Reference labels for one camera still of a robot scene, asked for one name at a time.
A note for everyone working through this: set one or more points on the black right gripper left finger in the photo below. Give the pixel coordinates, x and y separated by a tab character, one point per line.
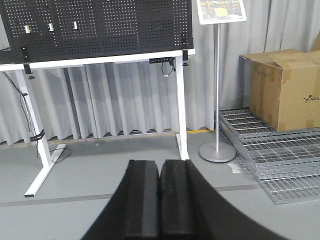
132	213

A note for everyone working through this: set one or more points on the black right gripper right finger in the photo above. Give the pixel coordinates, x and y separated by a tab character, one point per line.
191	209

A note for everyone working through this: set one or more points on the lower metal floor grating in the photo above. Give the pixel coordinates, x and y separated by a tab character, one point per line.
287	187

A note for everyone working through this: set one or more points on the metal floor grating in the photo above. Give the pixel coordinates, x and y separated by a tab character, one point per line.
287	187
246	127

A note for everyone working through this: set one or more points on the upper metal floor grating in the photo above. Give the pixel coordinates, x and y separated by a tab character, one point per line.
246	127

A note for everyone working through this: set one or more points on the black desk control box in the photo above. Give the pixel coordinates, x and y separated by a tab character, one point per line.
169	60

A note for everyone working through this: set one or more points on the brown cardboard box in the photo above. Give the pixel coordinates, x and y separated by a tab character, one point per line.
284	87

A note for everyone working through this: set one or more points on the black right board clamp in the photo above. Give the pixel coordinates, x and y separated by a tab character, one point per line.
184	43

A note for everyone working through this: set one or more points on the black board clamp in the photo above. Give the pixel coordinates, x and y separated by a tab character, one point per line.
27	62
184	43

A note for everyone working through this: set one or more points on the silver sign stand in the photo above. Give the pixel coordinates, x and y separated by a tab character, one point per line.
216	13

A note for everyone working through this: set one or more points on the black left board clamp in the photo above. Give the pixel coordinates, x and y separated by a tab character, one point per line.
27	62

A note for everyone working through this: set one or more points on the black perforated pegboard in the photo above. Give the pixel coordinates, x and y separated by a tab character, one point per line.
105	28

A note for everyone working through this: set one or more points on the green white contact block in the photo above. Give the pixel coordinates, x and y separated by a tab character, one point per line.
51	27

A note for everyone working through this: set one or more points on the yellow white contact block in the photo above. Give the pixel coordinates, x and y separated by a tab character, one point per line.
27	29

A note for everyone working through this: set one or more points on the white standing desk frame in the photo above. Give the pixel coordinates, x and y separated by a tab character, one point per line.
48	160

